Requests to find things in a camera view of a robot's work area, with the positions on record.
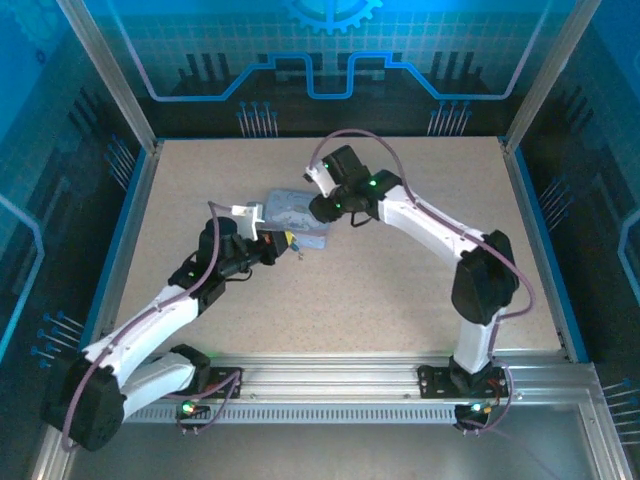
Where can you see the small metal key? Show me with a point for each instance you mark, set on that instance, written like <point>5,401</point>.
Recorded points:
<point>300,255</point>

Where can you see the blue cartoon print box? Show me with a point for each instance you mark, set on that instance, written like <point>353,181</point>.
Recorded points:
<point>305,215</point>

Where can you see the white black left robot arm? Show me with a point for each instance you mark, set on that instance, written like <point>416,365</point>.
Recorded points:
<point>150,320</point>

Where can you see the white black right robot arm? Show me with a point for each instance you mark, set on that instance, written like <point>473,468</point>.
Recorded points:
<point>425,220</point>

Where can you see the aluminium side rail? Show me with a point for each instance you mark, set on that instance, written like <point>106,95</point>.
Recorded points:
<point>540,250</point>
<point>125,240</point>

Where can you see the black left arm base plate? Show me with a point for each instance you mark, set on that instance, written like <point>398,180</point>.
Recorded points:
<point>227,385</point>

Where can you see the wide aluminium base rail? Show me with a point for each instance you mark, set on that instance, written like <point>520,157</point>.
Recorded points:
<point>330,377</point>

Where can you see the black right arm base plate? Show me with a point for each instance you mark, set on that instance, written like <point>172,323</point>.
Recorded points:
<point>435,382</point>

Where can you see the aluminium frame post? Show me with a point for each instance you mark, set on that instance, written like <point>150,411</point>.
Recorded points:
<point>545,75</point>
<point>110,75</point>

